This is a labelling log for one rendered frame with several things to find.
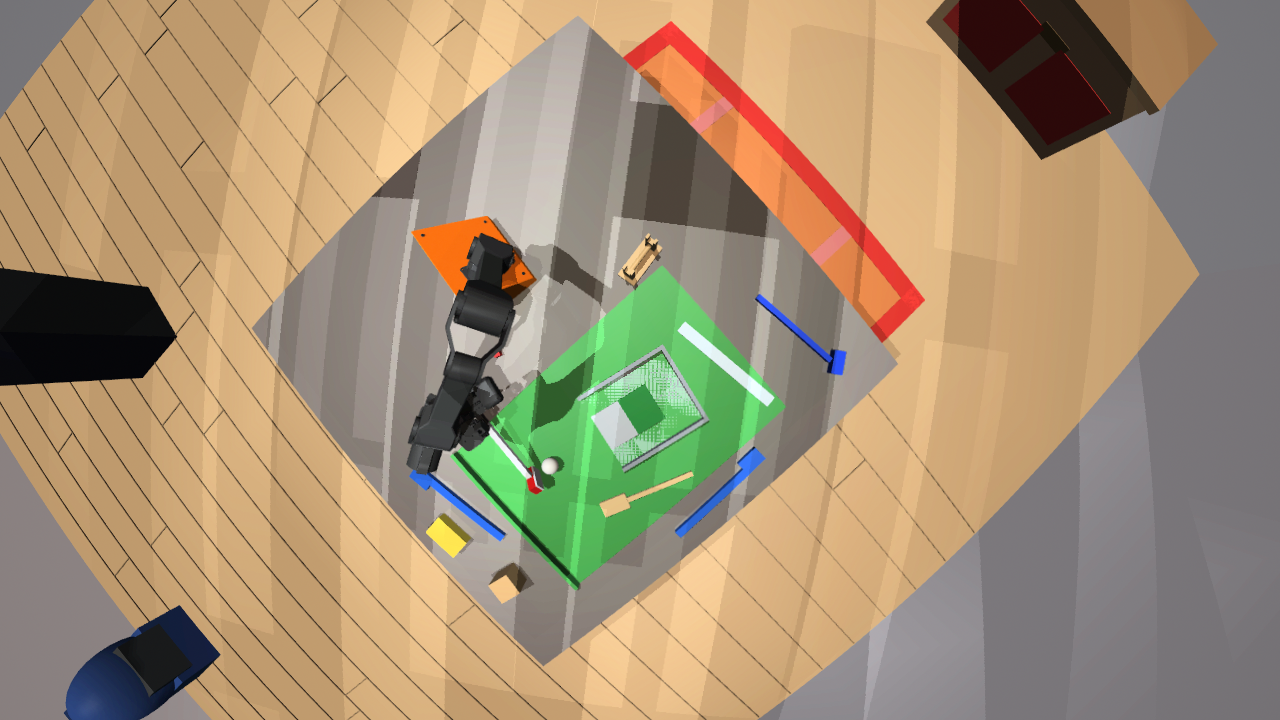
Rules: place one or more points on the yellow rectangular block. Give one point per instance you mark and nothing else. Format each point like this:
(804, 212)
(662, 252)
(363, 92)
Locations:
(448, 535)

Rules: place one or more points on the green putting mat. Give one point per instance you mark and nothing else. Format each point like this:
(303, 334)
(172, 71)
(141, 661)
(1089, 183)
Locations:
(546, 420)

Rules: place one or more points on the white flat bar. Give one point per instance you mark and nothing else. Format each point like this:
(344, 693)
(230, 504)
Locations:
(725, 363)

